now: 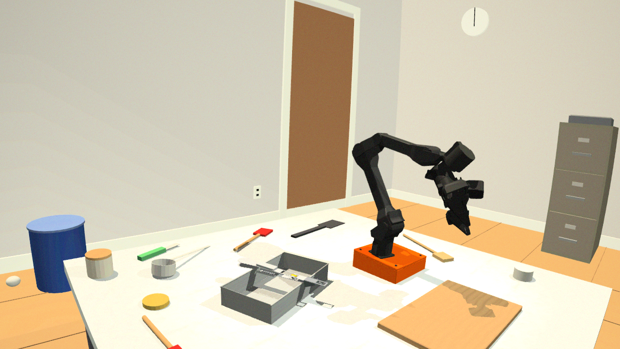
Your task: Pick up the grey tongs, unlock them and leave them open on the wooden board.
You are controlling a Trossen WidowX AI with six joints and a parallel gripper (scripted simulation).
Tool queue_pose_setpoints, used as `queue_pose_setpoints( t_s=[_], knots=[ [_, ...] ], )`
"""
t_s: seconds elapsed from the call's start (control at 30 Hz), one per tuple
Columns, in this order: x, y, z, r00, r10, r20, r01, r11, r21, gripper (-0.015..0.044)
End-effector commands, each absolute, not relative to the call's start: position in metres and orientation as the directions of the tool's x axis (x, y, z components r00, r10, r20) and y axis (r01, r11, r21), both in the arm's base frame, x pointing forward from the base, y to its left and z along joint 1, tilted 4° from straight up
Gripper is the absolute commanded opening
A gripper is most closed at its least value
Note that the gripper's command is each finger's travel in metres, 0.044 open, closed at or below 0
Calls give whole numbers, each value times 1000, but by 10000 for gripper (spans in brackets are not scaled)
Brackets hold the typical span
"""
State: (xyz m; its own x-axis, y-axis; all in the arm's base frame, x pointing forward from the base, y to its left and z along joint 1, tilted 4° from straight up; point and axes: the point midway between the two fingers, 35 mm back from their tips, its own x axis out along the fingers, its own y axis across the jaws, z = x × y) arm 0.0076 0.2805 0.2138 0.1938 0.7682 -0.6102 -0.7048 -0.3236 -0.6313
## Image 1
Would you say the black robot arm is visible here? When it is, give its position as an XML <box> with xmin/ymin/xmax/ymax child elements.
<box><xmin>352</xmin><ymin>133</ymin><xmax>484</xmax><ymax>259</ymax></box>

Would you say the short grey cylinder with cream top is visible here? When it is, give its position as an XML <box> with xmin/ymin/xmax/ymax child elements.
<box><xmin>513</xmin><ymin>264</ymin><xmax>534</xmax><ymax>282</ymax></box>

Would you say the grey canister with orange lid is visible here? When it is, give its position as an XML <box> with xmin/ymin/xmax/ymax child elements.
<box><xmin>85</xmin><ymin>248</ymin><xmax>114</xmax><ymax>279</ymax></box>

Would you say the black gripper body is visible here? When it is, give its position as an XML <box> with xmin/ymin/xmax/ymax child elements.
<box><xmin>436</xmin><ymin>176</ymin><xmax>468</xmax><ymax>225</ymax></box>

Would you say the yellow flat disc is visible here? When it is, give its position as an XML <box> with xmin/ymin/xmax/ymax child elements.
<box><xmin>142</xmin><ymin>293</ymin><xmax>170</xmax><ymax>311</ymax></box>

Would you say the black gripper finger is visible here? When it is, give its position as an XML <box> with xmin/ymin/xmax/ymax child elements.
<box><xmin>449</xmin><ymin>216</ymin><xmax>471</xmax><ymax>236</ymax></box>
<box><xmin>447</xmin><ymin>193</ymin><xmax>471</xmax><ymax>227</ymax></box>

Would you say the dark grey spatula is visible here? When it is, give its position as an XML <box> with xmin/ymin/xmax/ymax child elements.
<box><xmin>291</xmin><ymin>220</ymin><xmax>345</xmax><ymax>238</ymax></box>

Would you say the grey saucepan with long handle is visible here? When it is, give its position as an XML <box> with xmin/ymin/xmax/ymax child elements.
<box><xmin>151</xmin><ymin>245</ymin><xmax>210</xmax><ymax>277</ymax></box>

